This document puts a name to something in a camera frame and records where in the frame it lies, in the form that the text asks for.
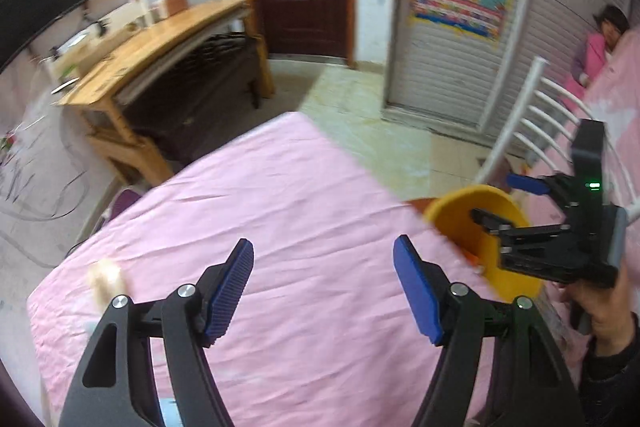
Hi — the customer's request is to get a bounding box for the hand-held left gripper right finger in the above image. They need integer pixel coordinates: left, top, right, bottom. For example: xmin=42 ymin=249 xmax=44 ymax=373
xmin=392 ymin=234 xmax=586 ymax=427

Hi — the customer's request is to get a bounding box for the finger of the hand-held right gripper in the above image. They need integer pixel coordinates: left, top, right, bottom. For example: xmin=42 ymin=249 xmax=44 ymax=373
xmin=470 ymin=207 xmax=572 ymax=254
xmin=506 ymin=173 xmax=555 ymax=196

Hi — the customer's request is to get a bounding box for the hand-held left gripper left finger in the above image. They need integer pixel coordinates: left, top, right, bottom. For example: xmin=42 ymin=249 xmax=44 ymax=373
xmin=59 ymin=238 xmax=256 ymax=427

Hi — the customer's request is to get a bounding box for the yellow plastic bin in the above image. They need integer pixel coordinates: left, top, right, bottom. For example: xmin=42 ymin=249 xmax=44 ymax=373
xmin=424 ymin=186 xmax=543 ymax=305

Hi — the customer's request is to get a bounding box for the person's right forearm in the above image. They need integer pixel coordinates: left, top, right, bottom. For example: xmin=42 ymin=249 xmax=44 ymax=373
xmin=580 ymin=312 xmax=640 ymax=427

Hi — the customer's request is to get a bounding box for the person's right hand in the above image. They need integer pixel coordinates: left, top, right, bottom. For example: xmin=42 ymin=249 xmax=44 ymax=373
xmin=565 ymin=264 xmax=639 ymax=360

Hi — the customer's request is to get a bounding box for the white slatted chair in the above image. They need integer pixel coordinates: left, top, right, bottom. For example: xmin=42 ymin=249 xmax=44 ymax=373
xmin=475 ymin=56 xmax=640 ymax=218

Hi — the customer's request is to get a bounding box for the pink table sheet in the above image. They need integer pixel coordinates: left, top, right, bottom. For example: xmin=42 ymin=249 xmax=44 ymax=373
xmin=27 ymin=112 xmax=501 ymax=427

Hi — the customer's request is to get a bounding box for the cream crumpled paper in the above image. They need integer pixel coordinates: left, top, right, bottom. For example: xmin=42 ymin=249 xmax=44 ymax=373
xmin=87 ymin=259 xmax=123 ymax=305

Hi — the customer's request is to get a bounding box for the white slatted door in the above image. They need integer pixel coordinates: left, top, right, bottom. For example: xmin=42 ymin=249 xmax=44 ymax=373
xmin=382 ymin=0 xmax=631 ymax=142

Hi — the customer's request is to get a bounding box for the purple chair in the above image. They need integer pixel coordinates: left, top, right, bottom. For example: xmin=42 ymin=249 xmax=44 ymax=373
xmin=102 ymin=188 xmax=143 ymax=228

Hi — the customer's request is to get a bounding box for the wooden desk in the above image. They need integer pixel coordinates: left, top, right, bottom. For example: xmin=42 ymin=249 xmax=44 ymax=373
xmin=52 ymin=0 xmax=276 ymax=188

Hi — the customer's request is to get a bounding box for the white desk shelf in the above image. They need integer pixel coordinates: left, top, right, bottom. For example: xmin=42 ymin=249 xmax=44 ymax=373
xmin=49 ymin=0 xmax=153 ymax=74

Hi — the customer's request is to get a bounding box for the black cable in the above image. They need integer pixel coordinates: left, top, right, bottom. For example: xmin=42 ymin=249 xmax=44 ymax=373
xmin=0 ymin=122 xmax=93 ymax=224

